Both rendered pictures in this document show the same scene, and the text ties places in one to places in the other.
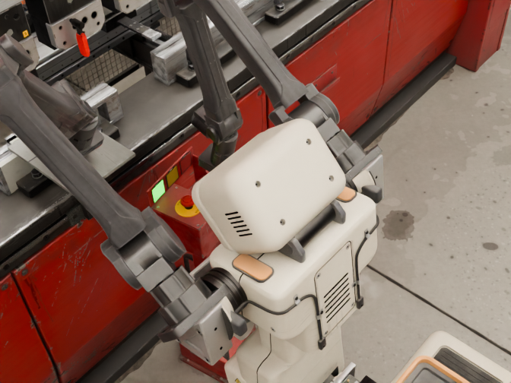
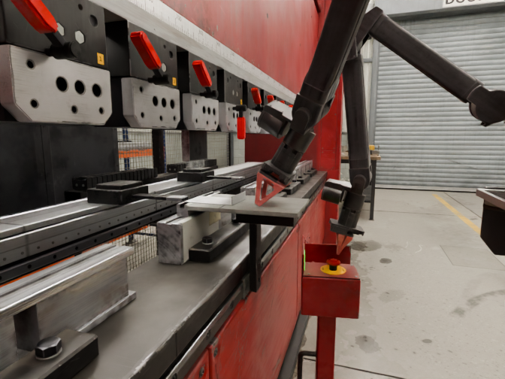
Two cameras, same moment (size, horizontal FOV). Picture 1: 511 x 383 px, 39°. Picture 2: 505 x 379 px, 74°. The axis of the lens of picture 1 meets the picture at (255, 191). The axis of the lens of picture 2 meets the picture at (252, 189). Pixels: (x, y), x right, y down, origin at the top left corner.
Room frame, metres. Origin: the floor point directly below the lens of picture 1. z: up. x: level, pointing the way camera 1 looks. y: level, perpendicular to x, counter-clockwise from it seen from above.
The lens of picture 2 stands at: (0.55, 0.78, 1.16)
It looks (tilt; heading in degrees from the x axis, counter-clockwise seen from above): 9 degrees down; 334
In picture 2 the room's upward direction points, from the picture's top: straight up
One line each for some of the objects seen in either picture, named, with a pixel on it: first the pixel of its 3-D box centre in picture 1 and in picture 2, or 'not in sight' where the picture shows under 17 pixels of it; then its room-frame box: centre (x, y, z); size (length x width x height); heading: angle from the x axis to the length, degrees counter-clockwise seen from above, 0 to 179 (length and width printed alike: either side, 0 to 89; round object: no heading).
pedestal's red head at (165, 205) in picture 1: (197, 201); (328, 273); (1.32, 0.16, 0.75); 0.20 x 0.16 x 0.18; 146
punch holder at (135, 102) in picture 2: not in sight; (138, 83); (1.22, 0.70, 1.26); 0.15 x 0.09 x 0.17; 137
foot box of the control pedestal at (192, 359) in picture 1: (224, 344); not in sight; (1.31, 0.13, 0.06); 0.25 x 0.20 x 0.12; 56
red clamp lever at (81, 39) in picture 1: (80, 37); (239, 122); (1.45, 0.39, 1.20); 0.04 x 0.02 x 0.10; 47
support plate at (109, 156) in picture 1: (71, 151); (250, 204); (1.28, 0.44, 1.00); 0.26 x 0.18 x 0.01; 47
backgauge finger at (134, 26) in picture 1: (125, 19); (213, 174); (1.83, 0.35, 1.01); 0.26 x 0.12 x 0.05; 47
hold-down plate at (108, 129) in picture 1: (70, 158); (223, 237); (1.37, 0.48, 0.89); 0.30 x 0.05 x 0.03; 137
